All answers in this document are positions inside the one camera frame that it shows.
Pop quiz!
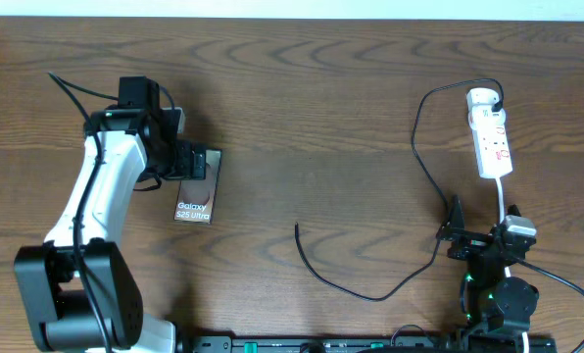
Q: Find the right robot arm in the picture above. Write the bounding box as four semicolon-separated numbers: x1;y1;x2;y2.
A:
437;196;539;344

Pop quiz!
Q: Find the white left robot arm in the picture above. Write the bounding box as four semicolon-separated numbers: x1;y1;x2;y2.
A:
14;108;205;352

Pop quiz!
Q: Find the white USB charger adapter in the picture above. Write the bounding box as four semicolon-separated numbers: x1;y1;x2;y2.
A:
466;87;505;119

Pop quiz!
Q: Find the white power strip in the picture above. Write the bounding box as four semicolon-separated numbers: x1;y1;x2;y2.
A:
468;105;512;179

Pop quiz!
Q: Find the black charger cable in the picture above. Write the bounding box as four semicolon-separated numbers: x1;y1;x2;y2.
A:
294;77;506;302

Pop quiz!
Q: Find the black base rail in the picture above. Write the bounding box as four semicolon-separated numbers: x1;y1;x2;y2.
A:
176;332;558;353

